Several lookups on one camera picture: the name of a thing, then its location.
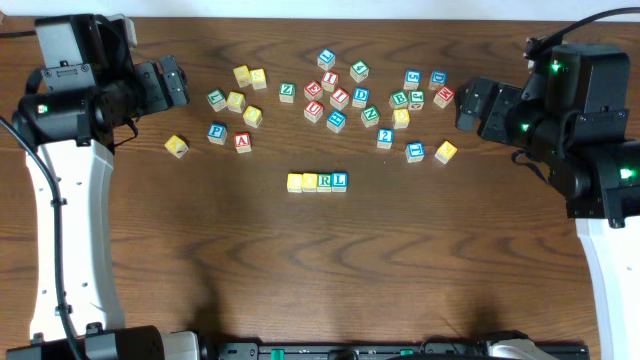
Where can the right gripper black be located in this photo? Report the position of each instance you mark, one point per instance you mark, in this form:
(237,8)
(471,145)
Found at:
(488,111)

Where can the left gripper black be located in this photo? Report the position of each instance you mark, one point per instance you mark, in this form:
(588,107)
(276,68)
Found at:
(163,83)

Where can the yellow block C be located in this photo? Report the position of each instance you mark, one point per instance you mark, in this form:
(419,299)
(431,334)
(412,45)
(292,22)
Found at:
(294,182)

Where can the blue block l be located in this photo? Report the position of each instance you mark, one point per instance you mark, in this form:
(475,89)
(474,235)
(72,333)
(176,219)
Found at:
(326,59)
(339,182)

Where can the green block R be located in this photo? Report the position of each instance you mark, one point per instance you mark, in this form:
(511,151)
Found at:
(324,183)

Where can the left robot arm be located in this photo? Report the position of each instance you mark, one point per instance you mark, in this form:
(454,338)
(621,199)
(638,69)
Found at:
(88,86)

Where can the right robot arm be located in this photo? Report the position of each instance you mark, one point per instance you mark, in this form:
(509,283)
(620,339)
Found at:
(571,116)

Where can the red block M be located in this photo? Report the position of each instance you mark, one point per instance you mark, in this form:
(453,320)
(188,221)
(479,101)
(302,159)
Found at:
(444,96)

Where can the blue block right D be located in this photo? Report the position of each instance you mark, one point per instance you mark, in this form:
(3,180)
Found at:
(437,80)

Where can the blue block d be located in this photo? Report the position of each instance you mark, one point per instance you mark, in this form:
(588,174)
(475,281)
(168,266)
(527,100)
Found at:
(437,80)
(360,97)

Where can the blue block P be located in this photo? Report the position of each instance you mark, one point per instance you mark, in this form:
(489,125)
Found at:
(217,134)

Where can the yellow block beside green L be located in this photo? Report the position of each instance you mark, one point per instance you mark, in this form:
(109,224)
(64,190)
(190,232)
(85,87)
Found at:
(236,102)

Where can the blue block 5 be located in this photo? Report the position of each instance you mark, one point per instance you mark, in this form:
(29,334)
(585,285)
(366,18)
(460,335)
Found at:
(412,80)

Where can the blue block T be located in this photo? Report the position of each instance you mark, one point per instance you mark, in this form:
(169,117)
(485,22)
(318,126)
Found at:
(414,152)

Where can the yellow block right cluster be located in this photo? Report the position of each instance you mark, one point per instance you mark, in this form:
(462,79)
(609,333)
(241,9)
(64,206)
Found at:
(400,118)

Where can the yellow block cluster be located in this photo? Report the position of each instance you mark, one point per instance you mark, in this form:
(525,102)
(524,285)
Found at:
(400,118)
(252,116)

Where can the yellow block lower left cluster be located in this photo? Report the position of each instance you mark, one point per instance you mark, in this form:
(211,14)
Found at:
(252,116)

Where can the yellow block S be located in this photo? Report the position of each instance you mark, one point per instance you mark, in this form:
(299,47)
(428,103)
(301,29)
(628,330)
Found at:
(258,79)

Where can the green block B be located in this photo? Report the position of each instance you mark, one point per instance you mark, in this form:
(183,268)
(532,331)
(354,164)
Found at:
(398,100)

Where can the red block A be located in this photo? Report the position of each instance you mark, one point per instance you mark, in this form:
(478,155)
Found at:
(242,142)

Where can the blue block 2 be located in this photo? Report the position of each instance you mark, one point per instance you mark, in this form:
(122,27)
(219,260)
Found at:
(385,138)

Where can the green block N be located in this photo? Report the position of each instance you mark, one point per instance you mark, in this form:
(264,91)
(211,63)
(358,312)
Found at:
(370,116)

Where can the green block Z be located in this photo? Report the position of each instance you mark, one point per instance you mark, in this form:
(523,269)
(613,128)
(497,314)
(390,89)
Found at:
(287,92)

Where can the green block 4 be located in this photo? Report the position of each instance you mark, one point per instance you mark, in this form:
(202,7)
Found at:
(359,71)

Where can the red block E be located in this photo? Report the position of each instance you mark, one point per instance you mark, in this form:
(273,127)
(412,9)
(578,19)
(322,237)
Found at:
(313,91)

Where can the red block U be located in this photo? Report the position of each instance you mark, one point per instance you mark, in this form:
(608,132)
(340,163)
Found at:
(313,111)

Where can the blue block top L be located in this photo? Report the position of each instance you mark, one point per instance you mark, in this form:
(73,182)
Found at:
(326,59)

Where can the red block I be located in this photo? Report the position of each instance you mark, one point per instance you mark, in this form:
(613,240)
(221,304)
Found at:
(329,81)

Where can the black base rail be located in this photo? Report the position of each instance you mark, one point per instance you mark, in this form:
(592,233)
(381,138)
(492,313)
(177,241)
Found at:
(253,351)

